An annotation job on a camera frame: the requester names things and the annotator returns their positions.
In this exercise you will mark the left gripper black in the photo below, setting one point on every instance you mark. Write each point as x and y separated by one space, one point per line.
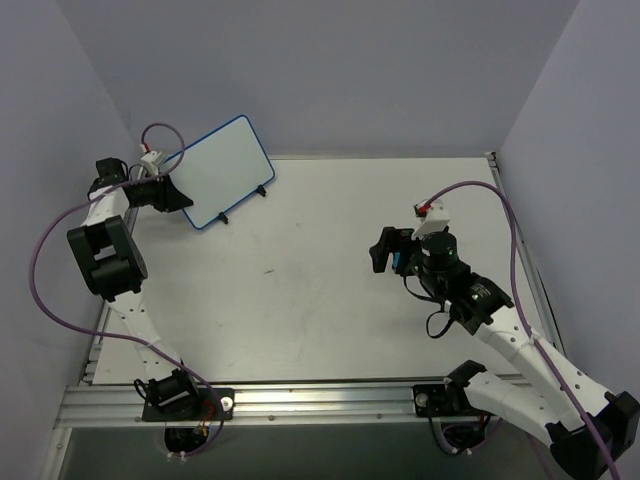
163 193

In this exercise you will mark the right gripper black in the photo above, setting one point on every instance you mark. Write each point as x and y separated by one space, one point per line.
396 250

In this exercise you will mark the blue framed whiteboard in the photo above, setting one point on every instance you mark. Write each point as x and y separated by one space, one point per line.
221 170

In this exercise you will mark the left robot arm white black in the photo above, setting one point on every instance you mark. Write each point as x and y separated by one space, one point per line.
113 268

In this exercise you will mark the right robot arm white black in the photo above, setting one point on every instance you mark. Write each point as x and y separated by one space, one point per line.
585 426

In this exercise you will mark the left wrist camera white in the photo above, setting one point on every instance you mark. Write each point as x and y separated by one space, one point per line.
150 160

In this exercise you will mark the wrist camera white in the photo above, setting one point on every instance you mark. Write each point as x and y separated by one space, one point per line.
150 160
433 217

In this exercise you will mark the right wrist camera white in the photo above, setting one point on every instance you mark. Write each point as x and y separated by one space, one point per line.
433 217

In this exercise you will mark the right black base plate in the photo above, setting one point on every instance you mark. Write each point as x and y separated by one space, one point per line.
433 400

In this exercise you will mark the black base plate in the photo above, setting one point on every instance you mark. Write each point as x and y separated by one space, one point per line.
205 407
433 400

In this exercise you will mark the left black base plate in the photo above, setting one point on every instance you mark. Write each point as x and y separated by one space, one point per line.
205 407

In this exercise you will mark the aluminium mounting rail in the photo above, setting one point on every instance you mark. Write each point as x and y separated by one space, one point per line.
118 406

